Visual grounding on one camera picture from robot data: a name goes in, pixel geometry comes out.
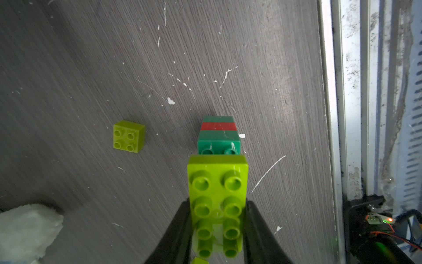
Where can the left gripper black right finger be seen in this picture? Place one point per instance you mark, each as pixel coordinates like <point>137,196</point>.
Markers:
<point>260,245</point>

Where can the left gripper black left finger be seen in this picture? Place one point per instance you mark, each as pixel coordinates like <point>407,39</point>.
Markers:
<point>175,245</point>

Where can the lime lego brick long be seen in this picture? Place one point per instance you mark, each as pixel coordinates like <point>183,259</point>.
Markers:
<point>217,193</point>

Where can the green lego brick long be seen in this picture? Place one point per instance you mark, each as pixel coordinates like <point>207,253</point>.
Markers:
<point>218,119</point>
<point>219,142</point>

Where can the lime lego brick small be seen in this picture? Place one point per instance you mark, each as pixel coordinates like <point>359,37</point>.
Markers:
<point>128,136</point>

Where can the red lego brick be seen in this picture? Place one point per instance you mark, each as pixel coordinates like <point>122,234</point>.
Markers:
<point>218,126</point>

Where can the white teddy bear blue shirt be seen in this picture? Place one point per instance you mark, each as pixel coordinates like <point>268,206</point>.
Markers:
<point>27,231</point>

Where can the white vented cable duct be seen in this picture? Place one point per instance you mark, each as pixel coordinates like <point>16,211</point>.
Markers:
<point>409,172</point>

